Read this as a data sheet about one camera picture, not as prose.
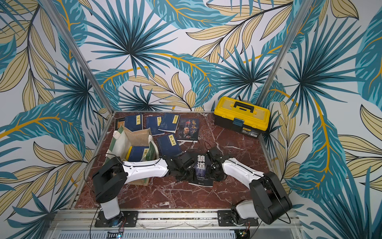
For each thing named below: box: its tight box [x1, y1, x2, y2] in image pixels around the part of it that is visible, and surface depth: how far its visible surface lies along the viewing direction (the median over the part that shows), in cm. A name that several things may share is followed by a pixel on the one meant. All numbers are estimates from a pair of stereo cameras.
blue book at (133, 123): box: [124, 113, 144, 132], surface depth 112 cm
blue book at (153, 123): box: [146, 116, 166, 137], surface depth 113 cm
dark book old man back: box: [176, 118, 199, 143], surface depth 109 cm
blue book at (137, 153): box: [128, 145, 150, 162], surface depth 93 cm
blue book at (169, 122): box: [158, 113, 181, 134], surface depth 112 cm
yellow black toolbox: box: [213, 96, 271, 138], surface depth 100 cm
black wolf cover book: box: [188, 153, 213, 188], surface depth 87 cm
